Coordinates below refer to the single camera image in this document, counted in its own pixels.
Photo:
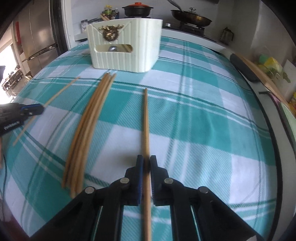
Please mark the black gas stove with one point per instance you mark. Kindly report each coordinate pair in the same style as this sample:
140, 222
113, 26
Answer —
185, 29

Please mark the red cloth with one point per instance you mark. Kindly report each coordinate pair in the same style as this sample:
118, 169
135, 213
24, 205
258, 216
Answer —
17, 32

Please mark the cream ribbed utensil box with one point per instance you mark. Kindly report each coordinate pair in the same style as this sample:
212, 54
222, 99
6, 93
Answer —
138, 46

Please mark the black oblong board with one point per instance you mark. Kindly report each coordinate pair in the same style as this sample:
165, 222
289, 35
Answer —
245, 68

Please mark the yellow green plastic bag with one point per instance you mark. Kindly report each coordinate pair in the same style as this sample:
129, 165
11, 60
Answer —
271, 64

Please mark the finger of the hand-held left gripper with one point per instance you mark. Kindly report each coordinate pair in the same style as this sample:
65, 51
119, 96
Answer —
32, 112
32, 107

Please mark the wooden furniture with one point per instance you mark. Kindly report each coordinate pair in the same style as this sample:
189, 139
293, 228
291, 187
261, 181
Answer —
11, 81

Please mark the spice jars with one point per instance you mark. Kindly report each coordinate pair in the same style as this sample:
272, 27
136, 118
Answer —
84, 26

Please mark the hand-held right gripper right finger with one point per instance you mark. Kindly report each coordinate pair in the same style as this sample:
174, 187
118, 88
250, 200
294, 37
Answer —
153, 171

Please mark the condiment bottles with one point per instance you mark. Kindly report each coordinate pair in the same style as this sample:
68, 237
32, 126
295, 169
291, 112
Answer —
111, 12

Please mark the wooden cutting board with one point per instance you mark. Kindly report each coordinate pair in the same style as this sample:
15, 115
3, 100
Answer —
261, 76

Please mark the teal checked tablecloth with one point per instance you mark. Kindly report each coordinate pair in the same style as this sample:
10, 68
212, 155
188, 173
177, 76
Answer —
196, 139

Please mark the grey refrigerator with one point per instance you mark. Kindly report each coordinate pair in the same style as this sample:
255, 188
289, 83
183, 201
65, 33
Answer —
37, 34

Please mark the green round mat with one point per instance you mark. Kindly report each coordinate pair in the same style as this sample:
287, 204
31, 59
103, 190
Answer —
289, 122

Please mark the dark wok with glass lid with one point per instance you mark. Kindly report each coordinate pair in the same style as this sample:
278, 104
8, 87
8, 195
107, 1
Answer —
192, 18

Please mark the metal spoon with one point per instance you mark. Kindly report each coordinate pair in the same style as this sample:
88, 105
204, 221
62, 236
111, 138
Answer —
112, 49

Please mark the pair wooden chopsticks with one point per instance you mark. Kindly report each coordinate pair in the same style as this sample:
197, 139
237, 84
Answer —
91, 104
101, 104

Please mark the black pot with orange lid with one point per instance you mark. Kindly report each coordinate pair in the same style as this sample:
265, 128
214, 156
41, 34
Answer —
137, 10

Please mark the brown wooden chopstick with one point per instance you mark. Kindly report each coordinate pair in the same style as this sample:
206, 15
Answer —
97, 104
146, 127
94, 104
62, 91

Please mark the white knife block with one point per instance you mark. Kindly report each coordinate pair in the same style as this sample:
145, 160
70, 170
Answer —
290, 78

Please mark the black door frame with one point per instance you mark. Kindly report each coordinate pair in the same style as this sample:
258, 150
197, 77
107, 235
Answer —
59, 23

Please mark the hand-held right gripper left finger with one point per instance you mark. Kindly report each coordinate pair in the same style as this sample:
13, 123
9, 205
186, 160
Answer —
138, 166

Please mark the glass french press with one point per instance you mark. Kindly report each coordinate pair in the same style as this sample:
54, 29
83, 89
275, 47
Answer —
226, 36

